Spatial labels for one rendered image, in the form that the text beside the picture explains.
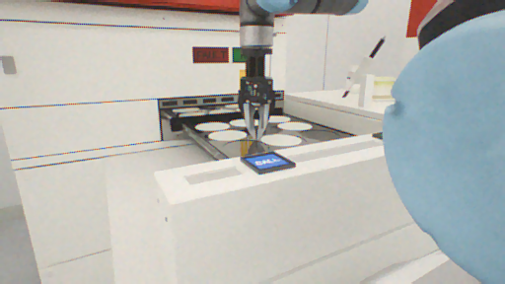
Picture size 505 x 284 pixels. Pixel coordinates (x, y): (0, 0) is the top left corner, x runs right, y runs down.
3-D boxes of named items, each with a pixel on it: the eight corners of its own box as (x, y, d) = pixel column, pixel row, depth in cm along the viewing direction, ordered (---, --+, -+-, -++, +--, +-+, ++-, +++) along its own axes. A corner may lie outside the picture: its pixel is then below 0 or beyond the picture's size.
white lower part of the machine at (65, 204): (78, 268, 156) (47, 118, 133) (222, 226, 193) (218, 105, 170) (68, 404, 97) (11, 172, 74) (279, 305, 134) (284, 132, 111)
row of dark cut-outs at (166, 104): (159, 107, 87) (158, 100, 86) (281, 98, 107) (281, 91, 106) (160, 107, 87) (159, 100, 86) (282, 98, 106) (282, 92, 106)
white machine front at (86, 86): (15, 167, 76) (-29, -4, 65) (280, 129, 113) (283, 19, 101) (12, 171, 73) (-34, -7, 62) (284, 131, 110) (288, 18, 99)
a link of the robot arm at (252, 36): (240, 29, 66) (275, 29, 66) (240, 49, 68) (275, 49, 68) (238, 26, 59) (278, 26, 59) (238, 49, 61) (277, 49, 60)
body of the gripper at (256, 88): (239, 106, 63) (238, 47, 59) (241, 101, 71) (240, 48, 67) (273, 106, 63) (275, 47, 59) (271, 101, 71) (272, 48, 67)
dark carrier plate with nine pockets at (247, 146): (185, 125, 87) (184, 124, 87) (280, 115, 103) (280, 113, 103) (231, 162, 58) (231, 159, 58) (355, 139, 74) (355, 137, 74)
